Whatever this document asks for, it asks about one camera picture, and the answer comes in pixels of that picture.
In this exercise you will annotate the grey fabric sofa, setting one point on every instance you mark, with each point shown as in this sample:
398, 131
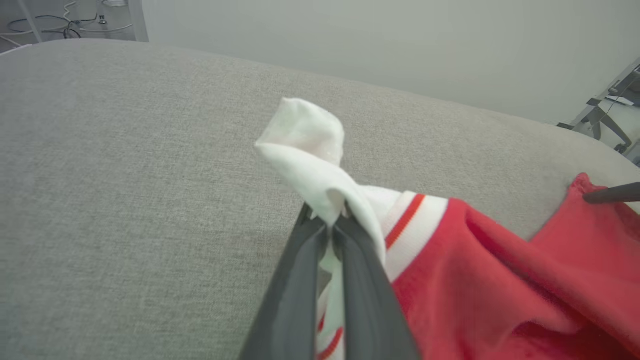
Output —
125, 175

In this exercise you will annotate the grey stand with black parts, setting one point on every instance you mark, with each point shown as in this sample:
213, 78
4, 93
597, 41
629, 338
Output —
607, 115

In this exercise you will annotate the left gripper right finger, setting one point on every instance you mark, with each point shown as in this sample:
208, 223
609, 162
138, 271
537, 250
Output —
367, 305

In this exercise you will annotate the red garment with white trim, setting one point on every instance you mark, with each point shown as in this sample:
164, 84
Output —
500, 280

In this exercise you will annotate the grey metal frame leg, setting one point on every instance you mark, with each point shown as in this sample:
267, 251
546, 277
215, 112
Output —
137, 20

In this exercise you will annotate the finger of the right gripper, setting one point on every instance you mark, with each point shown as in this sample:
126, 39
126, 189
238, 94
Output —
615, 194

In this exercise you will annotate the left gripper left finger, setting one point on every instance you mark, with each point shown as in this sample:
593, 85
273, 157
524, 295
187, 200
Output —
292, 300

